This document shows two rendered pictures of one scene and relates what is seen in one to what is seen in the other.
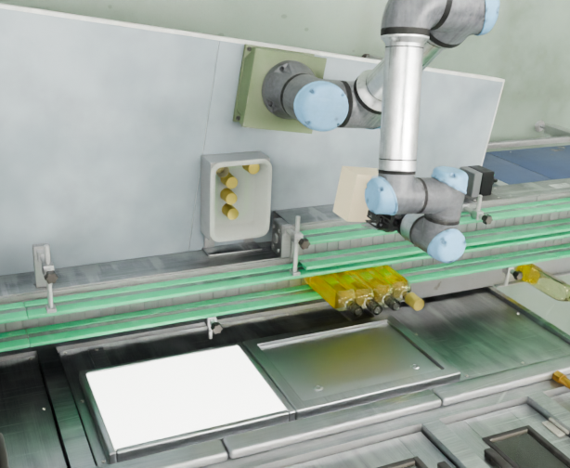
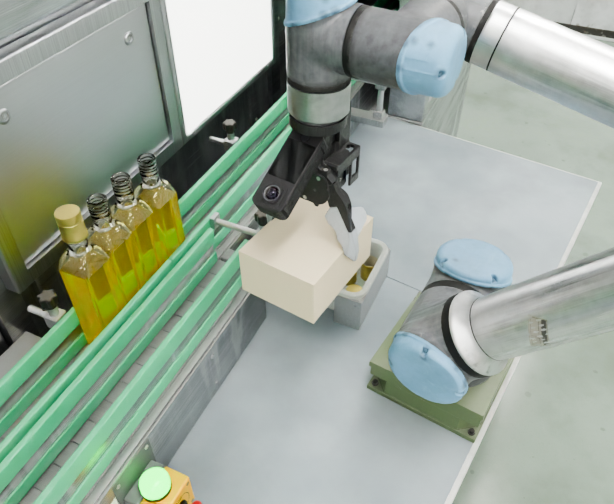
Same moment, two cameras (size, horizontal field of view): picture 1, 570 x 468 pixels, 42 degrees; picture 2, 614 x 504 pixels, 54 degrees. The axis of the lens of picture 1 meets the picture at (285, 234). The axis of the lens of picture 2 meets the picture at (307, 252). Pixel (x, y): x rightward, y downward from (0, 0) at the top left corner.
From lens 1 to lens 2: 1.83 m
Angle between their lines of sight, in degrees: 66
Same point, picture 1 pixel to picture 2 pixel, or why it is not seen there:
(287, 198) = (270, 340)
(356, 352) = (77, 149)
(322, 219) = (237, 315)
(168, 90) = not seen: hidden behind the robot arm
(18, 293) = (355, 93)
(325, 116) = (464, 251)
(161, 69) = not seen: hidden behind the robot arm
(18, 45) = (556, 195)
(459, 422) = not seen: outside the picture
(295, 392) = (153, 22)
